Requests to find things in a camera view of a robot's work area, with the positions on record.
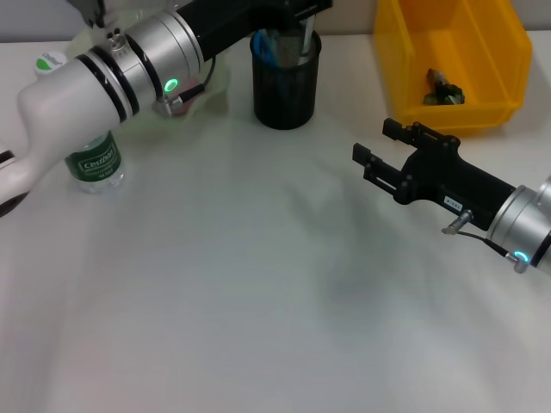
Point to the pink peach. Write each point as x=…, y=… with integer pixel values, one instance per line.
x=191, y=105

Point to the clear water bottle green label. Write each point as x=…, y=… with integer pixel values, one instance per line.
x=97, y=165

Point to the silver ballpoint pen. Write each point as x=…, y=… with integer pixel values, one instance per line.
x=307, y=38

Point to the small dark object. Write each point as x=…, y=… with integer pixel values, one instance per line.
x=443, y=92

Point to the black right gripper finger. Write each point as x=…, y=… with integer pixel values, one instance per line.
x=362, y=153
x=392, y=127

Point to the blue cyan scissors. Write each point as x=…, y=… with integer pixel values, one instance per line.
x=262, y=47

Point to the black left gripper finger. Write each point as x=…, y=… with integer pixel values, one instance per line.
x=305, y=6

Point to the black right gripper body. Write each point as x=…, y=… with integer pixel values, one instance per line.
x=452, y=178

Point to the green glass fruit bowl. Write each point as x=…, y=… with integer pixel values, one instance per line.
x=219, y=73

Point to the yellow plastic bin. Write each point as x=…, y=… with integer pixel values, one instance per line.
x=473, y=116

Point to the black mesh pen cup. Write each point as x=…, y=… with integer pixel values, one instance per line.
x=284, y=99

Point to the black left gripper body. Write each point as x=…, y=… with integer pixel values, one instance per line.
x=224, y=21

